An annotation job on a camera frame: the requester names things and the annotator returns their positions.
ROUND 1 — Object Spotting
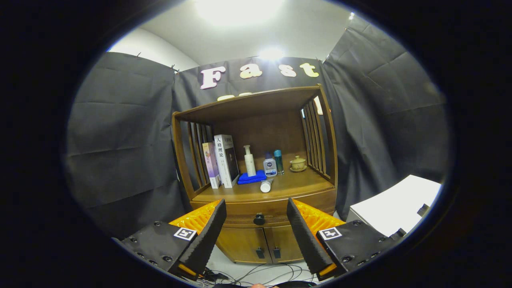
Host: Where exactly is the wooden countertop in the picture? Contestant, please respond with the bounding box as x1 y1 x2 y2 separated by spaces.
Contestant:
192 154 334 204

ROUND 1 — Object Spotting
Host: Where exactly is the blue folded cloth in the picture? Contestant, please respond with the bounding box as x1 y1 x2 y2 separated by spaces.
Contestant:
237 170 267 185

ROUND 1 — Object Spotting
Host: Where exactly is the purple book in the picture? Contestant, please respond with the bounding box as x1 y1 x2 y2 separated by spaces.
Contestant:
202 142 222 189

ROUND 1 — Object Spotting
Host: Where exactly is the white pump bottle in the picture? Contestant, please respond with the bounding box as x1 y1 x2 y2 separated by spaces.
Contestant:
244 145 257 177

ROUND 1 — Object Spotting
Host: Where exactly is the thick white book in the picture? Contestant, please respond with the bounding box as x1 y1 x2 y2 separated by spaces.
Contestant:
214 134 240 189

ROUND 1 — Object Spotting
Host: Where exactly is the white bottle with blue cap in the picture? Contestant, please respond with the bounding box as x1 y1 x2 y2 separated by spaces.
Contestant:
263 153 278 178

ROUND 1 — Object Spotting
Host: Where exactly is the wooden cabinet door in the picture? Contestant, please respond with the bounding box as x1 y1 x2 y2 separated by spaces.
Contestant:
264 225 304 262
216 226 266 264

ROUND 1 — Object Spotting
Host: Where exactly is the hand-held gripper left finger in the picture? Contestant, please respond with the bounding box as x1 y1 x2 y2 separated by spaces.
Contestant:
114 199 227 280

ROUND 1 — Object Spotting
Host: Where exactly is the white table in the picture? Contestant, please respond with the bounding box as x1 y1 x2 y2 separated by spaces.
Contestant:
346 174 442 237

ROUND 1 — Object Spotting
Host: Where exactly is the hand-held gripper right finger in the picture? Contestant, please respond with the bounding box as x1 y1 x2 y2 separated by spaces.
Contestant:
286 197 406 281

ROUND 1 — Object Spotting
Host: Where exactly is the brown wooden cabinet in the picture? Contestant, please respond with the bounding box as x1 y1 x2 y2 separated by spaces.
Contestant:
172 84 338 265

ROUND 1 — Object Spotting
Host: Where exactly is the yellow lidded teacup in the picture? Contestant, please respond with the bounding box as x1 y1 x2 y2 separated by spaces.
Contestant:
289 155 308 173

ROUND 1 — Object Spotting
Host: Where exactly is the brown wooden drawer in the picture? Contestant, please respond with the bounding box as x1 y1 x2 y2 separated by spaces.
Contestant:
191 188 337 228

